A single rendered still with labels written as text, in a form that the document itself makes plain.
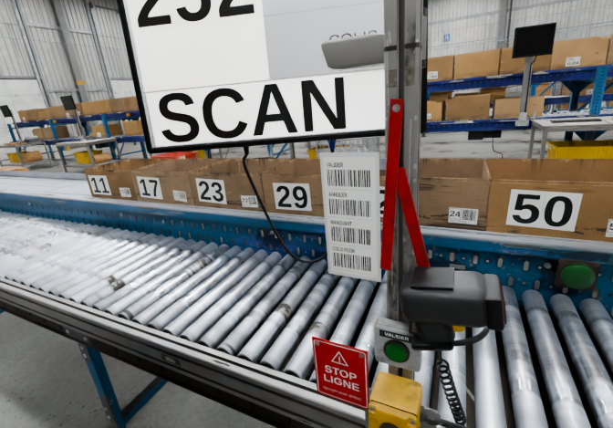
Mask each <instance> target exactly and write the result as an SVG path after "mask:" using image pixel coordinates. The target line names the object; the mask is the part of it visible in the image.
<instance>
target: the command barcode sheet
mask: <svg viewBox="0 0 613 428"><path fill-rule="evenodd" d="M319 155H320V167H321V179H322V192H323V204H324V216H325V227H326V239H327V263H328V273H329V274H334V275H340V276H345V277H355V278H361V279H367V280H372V281H378V282H381V268H380V255H381V248H380V196H379V170H386V164H387V158H380V157H379V152H320V153H319Z"/></svg>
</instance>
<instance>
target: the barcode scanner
mask: <svg viewBox="0 0 613 428"><path fill-rule="evenodd" d="M399 297H400V308H401V312H402V314H403V316H404V317H405V318H406V319H408V320H411V321H414V322H415V325H416V327H417V330H418V332H419V335H420V336H418V335H414V334H413V336H412V341H411V348H412V349H413V350H445V351H451V350H453V349H454V343H453V341H454V339H455V332H462V331H464V329H465V327H470V328H484V327H486V326H487V328H488V329H491V330H499V331H500V330H504V327H505V324H506V313H505V302H504V292H503V288H502V283H501V281H500V279H499V277H498V276H497V275H493V274H485V275H483V274H481V273H479V272H474V271H454V267H426V266H416V267H415V269H413V270H410V271H408V272H407V273H406V274H405V276H404V277H403V279H402V282H401V286H400V293H399Z"/></svg>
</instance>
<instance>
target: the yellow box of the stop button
mask: <svg viewBox="0 0 613 428"><path fill-rule="evenodd" d="M421 402H422V386H421V383H420V382H418V381H413V380H410V379H406V378H403V377H401V376H397V375H394V374H390V373H387V372H384V371H379V372H378V373H377V377H376V380H375V382H374V386H373V389H372V392H371V395H370V403H369V428H420V426H421V423H424V422H426V423H428V424H429V425H432V426H433V425H440V423H444V424H446V425H449V426H451V427H454V428H468V427H465V426H462V425H460V424H458V423H453V422H450V421H447V420H444V419H442V418H441V416H440V415H439V414H438V413H437V412H435V411H434V410H431V409H429V410H427V409H425V408H424V406H421Z"/></svg>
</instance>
